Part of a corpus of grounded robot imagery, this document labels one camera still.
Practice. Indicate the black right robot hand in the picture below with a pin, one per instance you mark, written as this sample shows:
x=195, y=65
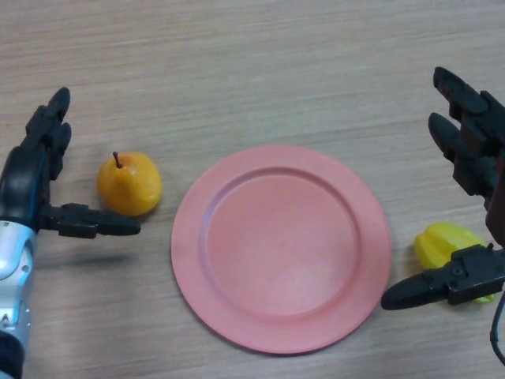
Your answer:
x=477, y=138

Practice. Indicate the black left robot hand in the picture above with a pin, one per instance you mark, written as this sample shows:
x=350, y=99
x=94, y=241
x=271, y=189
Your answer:
x=19, y=181

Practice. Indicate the yellow pear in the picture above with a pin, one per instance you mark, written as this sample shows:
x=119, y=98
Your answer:
x=130, y=185

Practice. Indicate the pink round plate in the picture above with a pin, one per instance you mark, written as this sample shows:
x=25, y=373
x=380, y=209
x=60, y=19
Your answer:
x=280, y=252

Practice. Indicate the yellow starfruit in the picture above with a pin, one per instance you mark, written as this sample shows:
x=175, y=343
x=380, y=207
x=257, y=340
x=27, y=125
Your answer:
x=438, y=245

